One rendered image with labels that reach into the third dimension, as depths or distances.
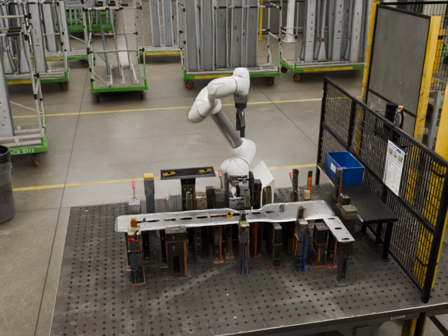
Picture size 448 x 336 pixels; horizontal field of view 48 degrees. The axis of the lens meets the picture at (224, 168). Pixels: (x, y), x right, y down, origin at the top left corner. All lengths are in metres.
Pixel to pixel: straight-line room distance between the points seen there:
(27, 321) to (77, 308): 1.17
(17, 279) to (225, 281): 2.11
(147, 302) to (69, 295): 0.46
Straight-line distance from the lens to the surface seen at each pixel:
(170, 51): 12.16
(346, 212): 3.21
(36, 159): 6.74
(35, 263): 4.79
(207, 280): 3.13
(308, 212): 3.26
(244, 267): 3.16
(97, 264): 3.36
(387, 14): 5.70
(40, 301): 4.33
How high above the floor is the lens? 2.56
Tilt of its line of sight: 24 degrees down
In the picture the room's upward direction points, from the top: straight up
